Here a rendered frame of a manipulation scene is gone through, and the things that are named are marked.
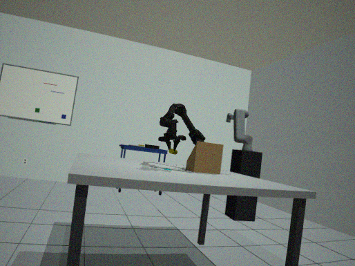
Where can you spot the yellow cylinder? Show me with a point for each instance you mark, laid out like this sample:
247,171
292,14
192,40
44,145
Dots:
172,151

